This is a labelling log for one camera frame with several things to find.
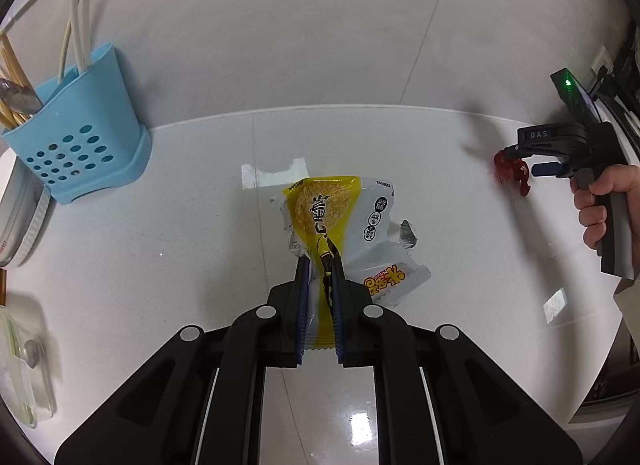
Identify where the red wrapper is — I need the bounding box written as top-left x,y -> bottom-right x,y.
492,149 -> 532,197

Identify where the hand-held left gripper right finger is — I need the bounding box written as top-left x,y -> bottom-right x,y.
327,252 -> 585,465

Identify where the white plastic chopstick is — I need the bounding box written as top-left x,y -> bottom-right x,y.
70,0 -> 92,71
56,0 -> 98,83

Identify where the yellow snack packet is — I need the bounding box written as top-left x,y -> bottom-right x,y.
270,175 -> 432,348

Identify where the glass container green lid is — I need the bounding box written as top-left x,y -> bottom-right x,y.
0,290 -> 57,428

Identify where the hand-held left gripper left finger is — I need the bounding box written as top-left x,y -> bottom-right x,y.
54,256 -> 312,465

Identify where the person's right hand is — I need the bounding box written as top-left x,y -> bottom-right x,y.
572,164 -> 640,249

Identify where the metal spoon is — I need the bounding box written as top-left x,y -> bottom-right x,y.
0,78 -> 44,117

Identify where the blue utensil holder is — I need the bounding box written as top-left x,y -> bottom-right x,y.
0,42 -> 153,205

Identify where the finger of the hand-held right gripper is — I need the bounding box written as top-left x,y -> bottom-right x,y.
502,142 -> 567,162
530,161 -> 572,179

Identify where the wall socket with black plug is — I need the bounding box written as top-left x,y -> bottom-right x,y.
590,45 -> 614,78

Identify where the black wire rack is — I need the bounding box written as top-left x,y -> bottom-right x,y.
612,15 -> 640,131

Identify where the bunch of wooden chopsticks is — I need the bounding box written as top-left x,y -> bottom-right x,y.
0,31 -> 31,128

